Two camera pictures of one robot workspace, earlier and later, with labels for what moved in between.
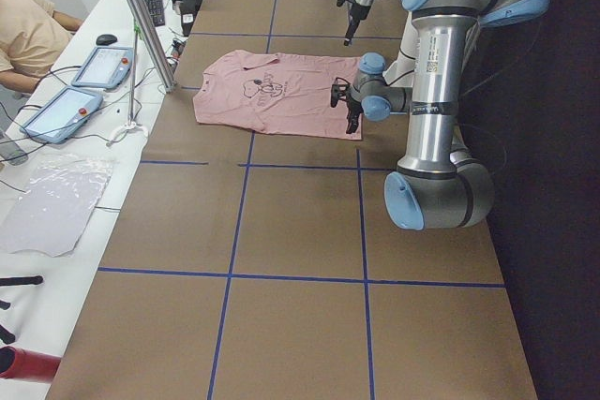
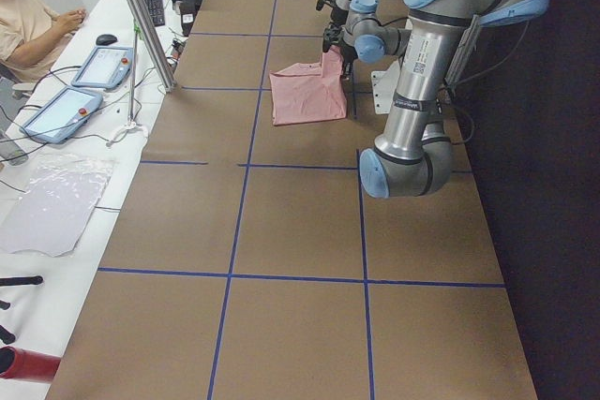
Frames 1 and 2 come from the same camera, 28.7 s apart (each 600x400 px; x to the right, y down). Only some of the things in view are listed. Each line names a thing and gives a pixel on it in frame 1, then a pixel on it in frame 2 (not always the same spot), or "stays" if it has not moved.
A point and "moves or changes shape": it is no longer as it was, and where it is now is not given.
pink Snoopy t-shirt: (275, 92) moves or changes shape
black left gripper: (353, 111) → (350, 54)
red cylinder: (20, 363) stays
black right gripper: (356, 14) → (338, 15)
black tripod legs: (6, 336) stays
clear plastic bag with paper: (52, 214) stays
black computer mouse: (106, 39) stays
